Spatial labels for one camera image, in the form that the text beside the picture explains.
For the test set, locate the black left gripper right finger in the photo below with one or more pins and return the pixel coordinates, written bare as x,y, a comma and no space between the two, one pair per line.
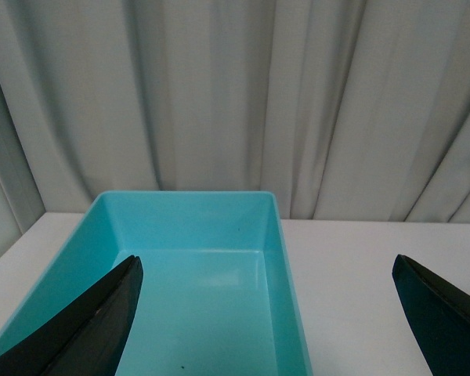
438,314

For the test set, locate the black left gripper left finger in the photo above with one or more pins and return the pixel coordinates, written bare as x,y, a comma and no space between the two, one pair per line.
89,335

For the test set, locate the turquoise plastic storage bin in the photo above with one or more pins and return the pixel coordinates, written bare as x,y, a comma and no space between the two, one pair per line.
217,296

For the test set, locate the white pleated curtain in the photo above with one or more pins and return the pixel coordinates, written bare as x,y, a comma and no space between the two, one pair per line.
345,110

